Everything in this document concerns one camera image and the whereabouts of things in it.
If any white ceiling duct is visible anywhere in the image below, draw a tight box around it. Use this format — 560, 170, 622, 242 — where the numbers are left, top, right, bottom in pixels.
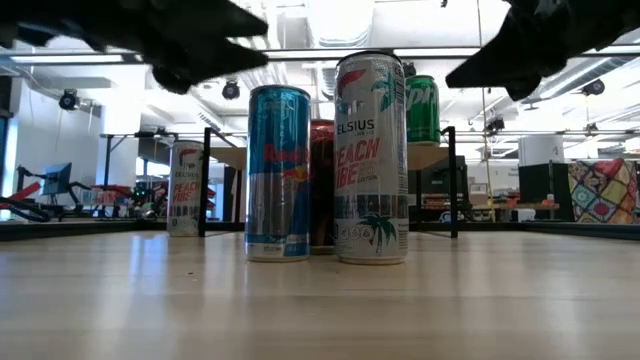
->
305, 0, 376, 49

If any white box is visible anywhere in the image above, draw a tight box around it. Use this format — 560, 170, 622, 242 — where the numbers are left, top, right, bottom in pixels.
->
517, 134, 566, 168

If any red can with dark figure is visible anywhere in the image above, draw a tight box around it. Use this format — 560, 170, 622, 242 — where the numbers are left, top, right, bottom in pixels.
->
309, 118, 336, 255

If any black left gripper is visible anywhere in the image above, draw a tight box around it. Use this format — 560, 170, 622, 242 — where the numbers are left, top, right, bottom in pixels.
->
134, 0, 269, 95

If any green Sprite can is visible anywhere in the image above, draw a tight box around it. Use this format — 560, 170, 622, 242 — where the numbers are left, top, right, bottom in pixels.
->
404, 74, 442, 147

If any blue silver Red Bull can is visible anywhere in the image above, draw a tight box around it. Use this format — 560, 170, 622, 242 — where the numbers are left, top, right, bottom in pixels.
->
244, 83, 312, 263

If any black background rig frame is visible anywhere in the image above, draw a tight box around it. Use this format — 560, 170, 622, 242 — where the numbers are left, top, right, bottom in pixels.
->
98, 130, 180, 224

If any colourful patchwork quilt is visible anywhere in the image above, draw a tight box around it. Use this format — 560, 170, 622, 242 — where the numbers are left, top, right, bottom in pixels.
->
567, 158, 640, 226

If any wooden shelf with black frame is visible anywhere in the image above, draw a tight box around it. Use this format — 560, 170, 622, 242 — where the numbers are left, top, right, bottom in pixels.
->
198, 126, 459, 239

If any black computer monitor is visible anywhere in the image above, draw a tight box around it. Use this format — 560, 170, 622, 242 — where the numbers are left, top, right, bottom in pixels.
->
517, 162, 576, 222

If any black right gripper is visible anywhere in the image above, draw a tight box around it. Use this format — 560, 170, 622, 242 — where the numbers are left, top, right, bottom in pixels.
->
445, 0, 601, 101

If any black cabinet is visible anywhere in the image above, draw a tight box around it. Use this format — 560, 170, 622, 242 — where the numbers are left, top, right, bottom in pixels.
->
415, 154, 470, 224

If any black monitor stand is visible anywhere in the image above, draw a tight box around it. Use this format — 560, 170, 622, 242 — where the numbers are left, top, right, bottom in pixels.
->
14, 164, 49, 221

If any black aluminium table frame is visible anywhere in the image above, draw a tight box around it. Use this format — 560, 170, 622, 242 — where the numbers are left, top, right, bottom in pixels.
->
0, 219, 640, 242

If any white Celsius Peach Vibe can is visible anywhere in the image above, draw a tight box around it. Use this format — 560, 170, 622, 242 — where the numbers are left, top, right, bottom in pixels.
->
166, 139, 205, 238
333, 50, 410, 266

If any computer monitor with blue screen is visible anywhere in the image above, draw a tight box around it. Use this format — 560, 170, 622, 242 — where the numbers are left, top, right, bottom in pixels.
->
40, 161, 73, 197

